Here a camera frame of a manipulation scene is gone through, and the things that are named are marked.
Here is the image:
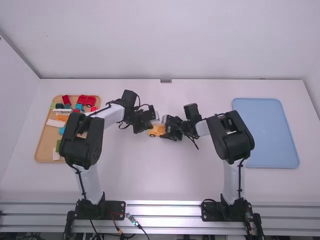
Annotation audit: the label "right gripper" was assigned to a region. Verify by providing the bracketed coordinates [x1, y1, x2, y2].
[164, 114, 189, 143]

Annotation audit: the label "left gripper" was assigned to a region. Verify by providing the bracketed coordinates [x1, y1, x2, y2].
[129, 109, 154, 135]

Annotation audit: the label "yellow toy car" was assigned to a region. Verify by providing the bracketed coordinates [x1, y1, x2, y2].
[147, 124, 166, 138]

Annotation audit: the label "red wheeled toy base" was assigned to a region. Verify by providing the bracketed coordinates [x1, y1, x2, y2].
[76, 94, 97, 107]

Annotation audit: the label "silver rails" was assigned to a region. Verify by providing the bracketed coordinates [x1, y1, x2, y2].
[0, 199, 320, 237]

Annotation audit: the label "white flat toy brick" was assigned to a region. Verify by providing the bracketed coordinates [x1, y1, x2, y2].
[46, 118, 67, 129]

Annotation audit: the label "blue mat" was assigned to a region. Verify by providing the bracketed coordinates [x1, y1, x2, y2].
[231, 97, 300, 169]

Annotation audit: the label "tan tray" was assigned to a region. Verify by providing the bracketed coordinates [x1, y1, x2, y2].
[34, 94, 102, 164]

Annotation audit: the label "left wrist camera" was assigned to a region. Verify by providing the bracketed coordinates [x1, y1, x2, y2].
[147, 104, 161, 123]

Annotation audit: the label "black cable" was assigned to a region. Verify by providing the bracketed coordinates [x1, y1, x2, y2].
[117, 119, 136, 131]
[183, 131, 200, 151]

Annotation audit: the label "red and black wire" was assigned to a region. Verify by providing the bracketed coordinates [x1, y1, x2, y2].
[109, 211, 126, 236]

